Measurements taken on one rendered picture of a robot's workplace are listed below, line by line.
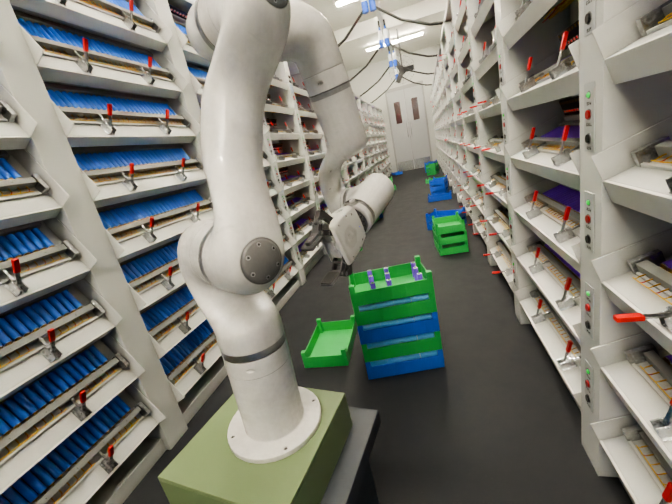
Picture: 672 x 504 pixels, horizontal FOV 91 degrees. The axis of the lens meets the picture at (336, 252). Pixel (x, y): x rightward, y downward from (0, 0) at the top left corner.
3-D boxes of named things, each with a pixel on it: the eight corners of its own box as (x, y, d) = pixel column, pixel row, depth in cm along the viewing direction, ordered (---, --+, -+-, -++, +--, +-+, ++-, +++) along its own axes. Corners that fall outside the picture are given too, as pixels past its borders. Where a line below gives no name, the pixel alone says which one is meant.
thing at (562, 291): (588, 356, 81) (564, 310, 79) (521, 266, 136) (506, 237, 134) (689, 326, 73) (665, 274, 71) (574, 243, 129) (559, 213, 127)
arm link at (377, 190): (334, 201, 79) (367, 196, 74) (358, 174, 88) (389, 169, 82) (347, 229, 83) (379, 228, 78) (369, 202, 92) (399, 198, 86)
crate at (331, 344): (320, 331, 175) (316, 318, 173) (357, 328, 170) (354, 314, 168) (304, 368, 147) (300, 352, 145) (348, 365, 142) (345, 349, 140)
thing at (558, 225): (588, 281, 75) (562, 229, 73) (518, 219, 131) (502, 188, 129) (697, 240, 68) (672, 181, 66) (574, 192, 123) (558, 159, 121)
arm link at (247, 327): (241, 372, 55) (200, 232, 48) (196, 340, 68) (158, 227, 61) (298, 336, 62) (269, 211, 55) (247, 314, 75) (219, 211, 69)
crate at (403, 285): (352, 307, 122) (348, 287, 120) (351, 286, 141) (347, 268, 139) (434, 292, 120) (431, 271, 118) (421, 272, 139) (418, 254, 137)
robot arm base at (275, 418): (207, 452, 63) (178, 371, 58) (262, 384, 80) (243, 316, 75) (294, 474, 56) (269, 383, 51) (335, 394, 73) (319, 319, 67)
